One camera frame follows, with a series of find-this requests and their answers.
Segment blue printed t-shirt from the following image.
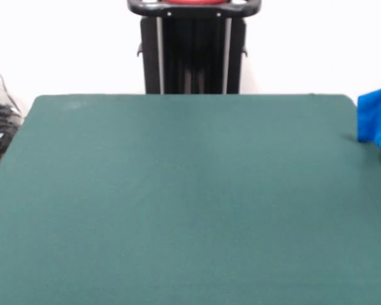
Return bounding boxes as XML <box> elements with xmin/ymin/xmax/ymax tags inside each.
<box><xmin>356</xmin><ymin>83</ymin><xmax>381</xmax><ymax>153</ymax></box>

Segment dark green table cloth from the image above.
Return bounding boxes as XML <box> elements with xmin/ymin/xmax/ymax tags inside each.
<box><xmin>0</xmin><ymin>93</ymin><xmax>381</xmax><ymax>305</ymax></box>

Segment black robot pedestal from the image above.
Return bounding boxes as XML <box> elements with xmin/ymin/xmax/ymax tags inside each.
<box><xmin>126</xmin><ymin>0</ymin><xmax>263</xmax><ymax>95</ymax></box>

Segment black cable bundle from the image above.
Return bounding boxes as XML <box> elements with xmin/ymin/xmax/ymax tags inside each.
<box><xmin>0</xmin><ymin>57</ymin><xmax>25</xmax><ymax>166</ymax></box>

